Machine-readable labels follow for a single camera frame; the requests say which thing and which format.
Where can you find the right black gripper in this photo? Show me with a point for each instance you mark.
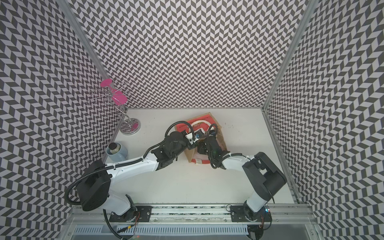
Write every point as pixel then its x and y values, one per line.
pixel 201 148

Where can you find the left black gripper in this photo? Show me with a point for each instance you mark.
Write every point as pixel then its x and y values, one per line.
pixel 192 146

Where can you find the burlap red striped tote bag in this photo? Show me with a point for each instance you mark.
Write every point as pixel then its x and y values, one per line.
pixel 201 125

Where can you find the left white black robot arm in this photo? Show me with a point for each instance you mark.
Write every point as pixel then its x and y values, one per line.
pixel 94 189

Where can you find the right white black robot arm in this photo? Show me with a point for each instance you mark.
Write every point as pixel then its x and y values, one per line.
pixel 264 176

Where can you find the light blue mug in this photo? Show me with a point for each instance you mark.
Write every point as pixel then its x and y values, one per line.
pixel 117 152

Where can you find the chrome stand with pink cups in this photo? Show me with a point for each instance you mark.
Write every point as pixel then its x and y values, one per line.
pixel 107 94

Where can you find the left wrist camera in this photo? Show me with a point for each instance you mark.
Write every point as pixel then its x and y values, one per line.
pixel 193 137

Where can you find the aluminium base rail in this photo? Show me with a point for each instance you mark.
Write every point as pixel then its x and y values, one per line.
pixel 195 221

